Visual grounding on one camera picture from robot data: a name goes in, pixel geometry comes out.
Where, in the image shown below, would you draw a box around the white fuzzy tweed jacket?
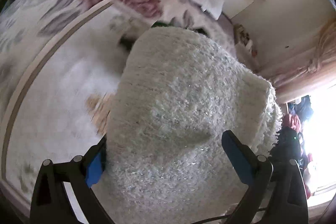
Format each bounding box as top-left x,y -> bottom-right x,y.
94,27 -> 282,223

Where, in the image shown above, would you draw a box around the pile of mixed clothes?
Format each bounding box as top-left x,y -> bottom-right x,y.
269,94 -> 314,198

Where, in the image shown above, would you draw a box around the black folded clothes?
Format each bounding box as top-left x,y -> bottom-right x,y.
118,22 -> 210,52

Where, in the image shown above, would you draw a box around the pink floral curtain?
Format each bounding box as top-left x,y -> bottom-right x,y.
267,19 -> 335,104

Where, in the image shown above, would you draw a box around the white nightstand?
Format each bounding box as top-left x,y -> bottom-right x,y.
234,24 -> 260,72

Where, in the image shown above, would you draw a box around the black cable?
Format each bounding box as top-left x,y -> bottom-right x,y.
191,206 -> 268,224

